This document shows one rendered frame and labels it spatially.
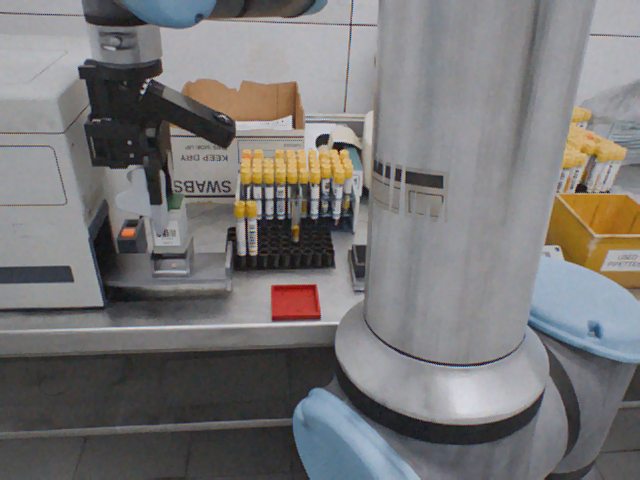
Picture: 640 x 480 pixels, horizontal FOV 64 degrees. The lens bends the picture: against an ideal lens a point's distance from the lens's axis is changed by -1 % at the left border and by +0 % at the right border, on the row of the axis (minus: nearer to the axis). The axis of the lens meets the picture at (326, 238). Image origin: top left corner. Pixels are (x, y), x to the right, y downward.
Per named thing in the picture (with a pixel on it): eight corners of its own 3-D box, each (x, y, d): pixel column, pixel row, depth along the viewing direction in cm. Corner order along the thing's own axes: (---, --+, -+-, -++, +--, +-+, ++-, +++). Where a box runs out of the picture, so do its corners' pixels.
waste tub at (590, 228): (573, 290, 80) (595, 236, 75) (537, 242, 91) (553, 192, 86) (653, 289, 81) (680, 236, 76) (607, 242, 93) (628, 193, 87)
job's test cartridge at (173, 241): (153, 253, 69) (147, 212, 66) (159, 234, 73) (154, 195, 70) (184, 253, 69) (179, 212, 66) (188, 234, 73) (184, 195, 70)
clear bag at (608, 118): (586, 172, 118) (615, 92, 107) (536, 143, 131) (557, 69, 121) (668, 161, 126) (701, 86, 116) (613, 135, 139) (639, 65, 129)
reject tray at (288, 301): (271, 320, 71) (271, 315, 70) (271, 288, 76) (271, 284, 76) (321, 318, 72) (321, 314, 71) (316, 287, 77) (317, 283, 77)
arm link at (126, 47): (164, 14, 59) (151, 29, 52) (168, 55, 61) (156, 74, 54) (95, 12, 58) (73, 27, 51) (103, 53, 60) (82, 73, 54)
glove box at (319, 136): (306, 203, 98) (308, 157, 93) (299, 152, 118) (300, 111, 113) (370, 203, 100) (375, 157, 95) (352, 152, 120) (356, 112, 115)
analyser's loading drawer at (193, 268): (78, 293, 70) (70, 262, 67) (91, 265, 76) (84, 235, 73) (231, 290, 72) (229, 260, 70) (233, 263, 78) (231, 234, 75)
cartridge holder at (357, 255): (353, 291, 77) (355, 271, 75) (347, 256, 84) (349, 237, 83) (389, 291, 77) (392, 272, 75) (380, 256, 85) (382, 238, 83)
